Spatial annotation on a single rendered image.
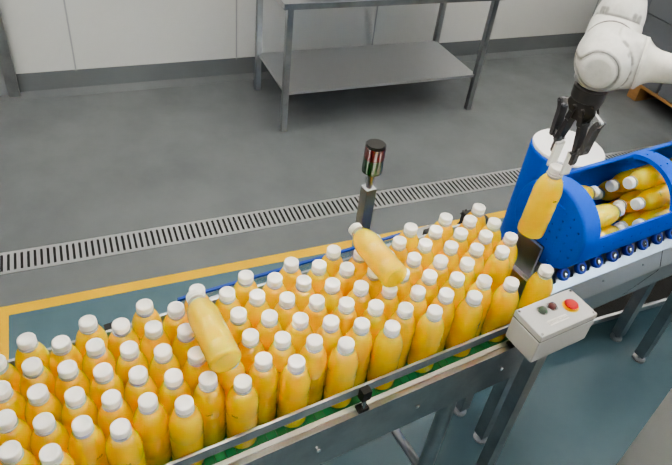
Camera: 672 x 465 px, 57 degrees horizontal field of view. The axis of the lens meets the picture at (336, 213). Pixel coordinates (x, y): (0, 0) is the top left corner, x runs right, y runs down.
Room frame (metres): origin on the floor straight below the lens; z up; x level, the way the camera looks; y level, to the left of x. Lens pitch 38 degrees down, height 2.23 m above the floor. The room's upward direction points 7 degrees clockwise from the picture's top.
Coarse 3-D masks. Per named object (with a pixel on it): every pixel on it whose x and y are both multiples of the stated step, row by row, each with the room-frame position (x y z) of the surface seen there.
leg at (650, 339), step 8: (664, 304) 2.02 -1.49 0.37; (664, 312) 2.01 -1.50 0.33; (656, 320) 2.02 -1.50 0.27; (664, 320) 1.99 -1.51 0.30; (656, 328) 2.00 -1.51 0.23; (664, 328) 2.00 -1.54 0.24; (648, 336) 2.01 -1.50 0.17; (656, 336) 1.99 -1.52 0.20; (640, 344) 2.02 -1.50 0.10; (648, 344) 1.99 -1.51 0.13; (640, 352) 2.00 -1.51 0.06; (648, 352) 2.00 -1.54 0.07; (640, 360) 2.00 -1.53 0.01
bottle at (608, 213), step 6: (600, 204) 1.59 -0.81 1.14; (606, 204) 1.59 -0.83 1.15; (612, 204) 1.60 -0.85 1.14; (600, 210) 1.55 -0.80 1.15; (606, 210) 1.56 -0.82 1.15; (612, 210) 1.57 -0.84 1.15; (618, 210) 1.59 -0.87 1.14; (600, 216) 1.53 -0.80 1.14; (606, 216) 1.54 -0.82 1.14; (612, 216) 1.55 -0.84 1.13; (618, 216) 1.57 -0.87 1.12; (600, 222) 1.52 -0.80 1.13; (606, 222) 1.54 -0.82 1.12; (612, 222) 1.55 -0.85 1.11
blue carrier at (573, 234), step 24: (576, 168) 1.69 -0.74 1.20; (600, 168) 1.83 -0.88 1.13; (624, 168) 1.92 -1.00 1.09; (528, 192) 1.61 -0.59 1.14; (576, 192) 1.51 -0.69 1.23; (552, 216) 1.52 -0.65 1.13; (576, 216) 1.46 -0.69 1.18; (552, 240) 1.49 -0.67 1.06; (576, 240) 1.43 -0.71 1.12; (600, 240) 1.45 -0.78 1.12; (624, 240) 1.52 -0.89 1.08; (552, 264) 1.47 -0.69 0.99
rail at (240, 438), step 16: (480, 336) 1.14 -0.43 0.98; (496, 336) 1.17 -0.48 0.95; (448, 352) 1.07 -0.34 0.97; (400, 368) 1.00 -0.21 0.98; (416, 368) 1.02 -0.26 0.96; (368, 384) 0.94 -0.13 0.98; (336, 400) 0.89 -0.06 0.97; (288, 416) 0.82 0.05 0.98; (304, 416) 0.84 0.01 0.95; (256, 432) 0.78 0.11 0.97; (208, 448) 0.72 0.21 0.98; (224, 448) 0.73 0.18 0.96; (176, 464) 0.68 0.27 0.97
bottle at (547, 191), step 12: (540, 180) 1.33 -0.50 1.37; (552, 180) 1.32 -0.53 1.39; (540, 192) 1.31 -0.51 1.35; (552, 192) 1.30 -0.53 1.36; (528, 204) 1.32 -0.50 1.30; (540, 204) 1.30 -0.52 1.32; (552, 204) 1.30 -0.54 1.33; (528, 216) 1.31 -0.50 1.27; (540, 216) 1.30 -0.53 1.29; (528, 228) 1.30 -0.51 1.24; (540, 228) 1.30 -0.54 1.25
